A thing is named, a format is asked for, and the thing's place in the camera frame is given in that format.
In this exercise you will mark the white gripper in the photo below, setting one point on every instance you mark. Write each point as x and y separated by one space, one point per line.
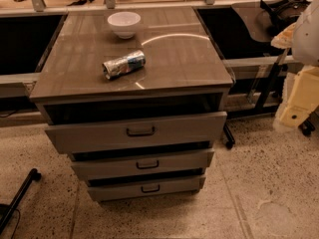
307 39

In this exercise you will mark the grey bottom drawer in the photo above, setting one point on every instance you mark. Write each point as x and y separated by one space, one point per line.
147 188

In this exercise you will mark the grey drawer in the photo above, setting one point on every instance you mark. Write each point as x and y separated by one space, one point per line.
143 164
147 188
132 133

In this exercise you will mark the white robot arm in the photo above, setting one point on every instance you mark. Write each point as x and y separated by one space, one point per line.
302 37

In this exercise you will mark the grey drawer cabinet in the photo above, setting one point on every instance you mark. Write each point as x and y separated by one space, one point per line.
183 75

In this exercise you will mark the grey middle drawer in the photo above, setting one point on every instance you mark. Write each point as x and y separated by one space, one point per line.
143 164

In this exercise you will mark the grey top drawer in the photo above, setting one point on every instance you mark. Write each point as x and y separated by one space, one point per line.
132 133

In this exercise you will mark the dark side table with stand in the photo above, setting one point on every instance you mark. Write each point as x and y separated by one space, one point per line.
257 81

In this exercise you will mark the crushed silver blue can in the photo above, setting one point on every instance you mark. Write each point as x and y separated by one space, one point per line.
121 66

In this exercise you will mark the white bowl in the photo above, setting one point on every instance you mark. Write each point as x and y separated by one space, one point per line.
124 24

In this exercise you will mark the black stand leg left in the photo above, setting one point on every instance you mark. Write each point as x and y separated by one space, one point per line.
8 210

